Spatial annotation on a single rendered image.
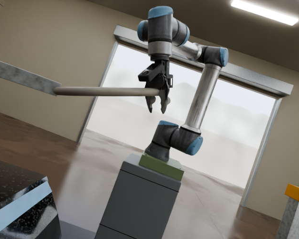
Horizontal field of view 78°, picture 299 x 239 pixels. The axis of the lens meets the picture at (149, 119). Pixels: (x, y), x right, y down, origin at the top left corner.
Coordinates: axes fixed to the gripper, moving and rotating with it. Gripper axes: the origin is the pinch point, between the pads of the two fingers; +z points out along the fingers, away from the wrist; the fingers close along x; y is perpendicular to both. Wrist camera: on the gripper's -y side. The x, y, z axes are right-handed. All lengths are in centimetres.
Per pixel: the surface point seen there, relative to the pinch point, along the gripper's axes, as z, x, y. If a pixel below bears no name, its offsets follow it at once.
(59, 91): -6.9, 24.6, -23.7
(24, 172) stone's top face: 17.8, 25.9, -36.1
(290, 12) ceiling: -151, -61, 386
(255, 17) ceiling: -156, -3, 402
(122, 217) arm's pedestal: 72, 34, 19
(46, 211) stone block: 27.0, 14.9, -36.2
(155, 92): -7.0, -1.2, -2.7
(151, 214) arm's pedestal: 69, 18, 28
